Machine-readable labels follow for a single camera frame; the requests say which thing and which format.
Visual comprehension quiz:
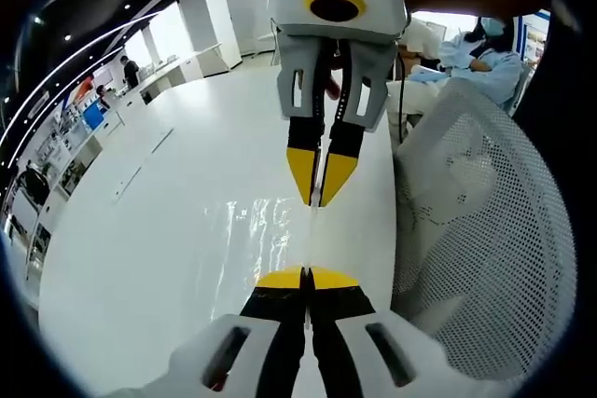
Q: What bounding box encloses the blue storage bin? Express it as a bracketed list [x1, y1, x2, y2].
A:
[81, 103, 105, 132]

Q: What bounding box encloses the white mesh office chair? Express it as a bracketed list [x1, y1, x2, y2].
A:
[390, 76, 576, 381]

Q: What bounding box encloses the white flat strip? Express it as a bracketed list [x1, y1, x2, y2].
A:
[111, 126, 176, 206]

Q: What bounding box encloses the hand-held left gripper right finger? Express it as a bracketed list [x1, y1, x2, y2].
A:
[308, 266, 449, 398]

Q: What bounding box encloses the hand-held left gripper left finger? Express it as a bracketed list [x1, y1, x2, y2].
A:
[170, 266, 309, 398]

